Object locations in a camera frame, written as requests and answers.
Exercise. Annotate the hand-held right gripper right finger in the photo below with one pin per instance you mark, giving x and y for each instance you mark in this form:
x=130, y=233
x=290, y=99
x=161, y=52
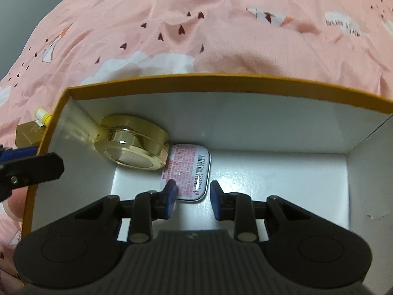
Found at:
x=216, y=199

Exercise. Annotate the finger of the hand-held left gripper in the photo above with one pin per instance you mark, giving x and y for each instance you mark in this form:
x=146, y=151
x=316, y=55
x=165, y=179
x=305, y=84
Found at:
x=18, y=155

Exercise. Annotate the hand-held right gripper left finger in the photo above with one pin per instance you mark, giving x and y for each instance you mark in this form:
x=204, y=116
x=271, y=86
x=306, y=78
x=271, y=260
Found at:
x=170, y=198

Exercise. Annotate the white tin with pink label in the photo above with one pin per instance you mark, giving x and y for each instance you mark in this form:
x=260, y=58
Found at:
x=187, y=166

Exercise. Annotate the yellow cardboard box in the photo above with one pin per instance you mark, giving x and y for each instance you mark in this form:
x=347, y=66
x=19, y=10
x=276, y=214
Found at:
x=276, y=129

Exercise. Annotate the small gold box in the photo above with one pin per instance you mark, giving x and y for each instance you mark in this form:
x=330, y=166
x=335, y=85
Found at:
x=29, y=135

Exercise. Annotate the yellow squeeze bottle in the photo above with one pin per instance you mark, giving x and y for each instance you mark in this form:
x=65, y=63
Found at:
x=46, y=119

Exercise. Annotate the gold round compact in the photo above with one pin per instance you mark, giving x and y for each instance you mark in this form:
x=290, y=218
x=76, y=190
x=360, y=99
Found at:
x=135, y=135

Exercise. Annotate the pink printed blanket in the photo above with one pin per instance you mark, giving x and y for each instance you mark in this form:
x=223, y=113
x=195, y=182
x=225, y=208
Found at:
x=215, y=37

